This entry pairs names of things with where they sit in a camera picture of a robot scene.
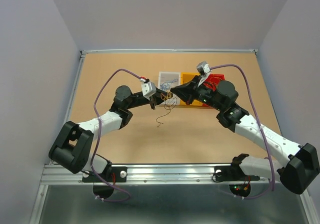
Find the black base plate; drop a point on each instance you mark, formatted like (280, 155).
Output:
(229, 173)
(113, 175)

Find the yellow plastic bin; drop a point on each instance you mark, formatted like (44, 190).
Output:
(185, 78)

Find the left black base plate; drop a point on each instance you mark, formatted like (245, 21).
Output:
(113, 175)

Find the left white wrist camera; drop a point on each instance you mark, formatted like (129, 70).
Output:
(148, 88)

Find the aluminium front rail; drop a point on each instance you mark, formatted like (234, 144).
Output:
(170, 172)

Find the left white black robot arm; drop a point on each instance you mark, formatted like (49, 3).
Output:
(72, 146)

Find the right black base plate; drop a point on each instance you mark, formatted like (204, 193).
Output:
(229, 173)

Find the red plastic bin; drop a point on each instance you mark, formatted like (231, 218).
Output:
(213, 80)

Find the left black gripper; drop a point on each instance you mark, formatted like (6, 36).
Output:
(156, 99)

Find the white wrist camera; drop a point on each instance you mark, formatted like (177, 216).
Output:
(204, 71)
(148, 88)

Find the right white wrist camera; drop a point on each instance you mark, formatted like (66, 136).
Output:
(204, 71)

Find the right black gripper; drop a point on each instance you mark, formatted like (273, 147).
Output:
(185, 92)

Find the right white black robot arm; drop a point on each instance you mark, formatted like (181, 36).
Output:
(292, 164)

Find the white plastic bin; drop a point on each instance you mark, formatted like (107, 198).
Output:
(166, 81)

